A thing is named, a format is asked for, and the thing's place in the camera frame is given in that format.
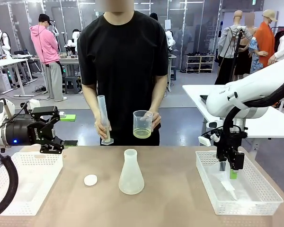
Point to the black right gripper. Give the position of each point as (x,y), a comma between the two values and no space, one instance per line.
(229,144)

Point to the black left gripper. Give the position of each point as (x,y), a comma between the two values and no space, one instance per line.
(21,130)

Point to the translucent plastic funnel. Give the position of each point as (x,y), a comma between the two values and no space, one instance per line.
(227,185)

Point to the white perforated plastic basket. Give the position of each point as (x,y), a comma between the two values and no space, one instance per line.
(262,203)
(38,165)

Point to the clear plastic graduated cylinder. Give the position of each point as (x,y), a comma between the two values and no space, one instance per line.
(103,111)

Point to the white round flask stopper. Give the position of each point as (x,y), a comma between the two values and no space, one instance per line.
(90,180)

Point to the clear plastic beaker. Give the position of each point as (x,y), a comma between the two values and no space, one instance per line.
(142,132)

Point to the translucent plastic Erlenmeyer flask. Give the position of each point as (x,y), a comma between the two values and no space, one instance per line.
(131,179)

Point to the person's left forearm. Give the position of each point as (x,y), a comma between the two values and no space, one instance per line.
(157,99)

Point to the person's right forearm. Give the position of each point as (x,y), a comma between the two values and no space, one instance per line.
(92,106)

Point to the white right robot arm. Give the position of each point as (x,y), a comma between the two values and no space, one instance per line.
(251,85)

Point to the person's right hand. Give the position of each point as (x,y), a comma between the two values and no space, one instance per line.
(99,128)

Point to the person's left hand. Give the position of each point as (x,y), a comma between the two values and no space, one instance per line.
(157,121)

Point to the grey plastic step stool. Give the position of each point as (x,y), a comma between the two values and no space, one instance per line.
(72,82)

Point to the grey workbench desk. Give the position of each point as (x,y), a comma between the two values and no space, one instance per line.
(68,59)

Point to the white desk with metal legs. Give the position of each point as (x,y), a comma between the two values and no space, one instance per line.
(4,62)

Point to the person in pink hoodie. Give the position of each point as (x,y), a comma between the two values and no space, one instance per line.
(43,45)

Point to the white humanoid robot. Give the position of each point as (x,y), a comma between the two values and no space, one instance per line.
(170,41)
(73,42)
(4,43)

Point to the person in black t-shirt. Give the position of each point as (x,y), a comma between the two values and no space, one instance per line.
(123,59)

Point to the mannequin in black dress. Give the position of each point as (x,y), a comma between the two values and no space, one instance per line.
(242,61)

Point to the wooden shoe rack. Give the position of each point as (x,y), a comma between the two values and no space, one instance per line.
(200,63)

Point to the mannequin in blue floral dress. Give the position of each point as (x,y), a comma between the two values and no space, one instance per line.
(255,59)

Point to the mannequin in grey hoodie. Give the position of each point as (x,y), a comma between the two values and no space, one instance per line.
(227,42)

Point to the mannequin in orange jacket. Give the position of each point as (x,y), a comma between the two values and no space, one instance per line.
(266,45)

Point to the person in white shirt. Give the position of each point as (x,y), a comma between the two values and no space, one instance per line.
(153,16)

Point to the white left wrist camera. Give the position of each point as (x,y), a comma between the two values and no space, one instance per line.
(34,103)

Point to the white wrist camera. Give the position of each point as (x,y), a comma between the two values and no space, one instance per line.
(34,103)
(204,140)

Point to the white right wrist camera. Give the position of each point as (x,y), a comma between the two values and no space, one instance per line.
(204,140)

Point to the black camera tripod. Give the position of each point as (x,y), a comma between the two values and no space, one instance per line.
(236,52)

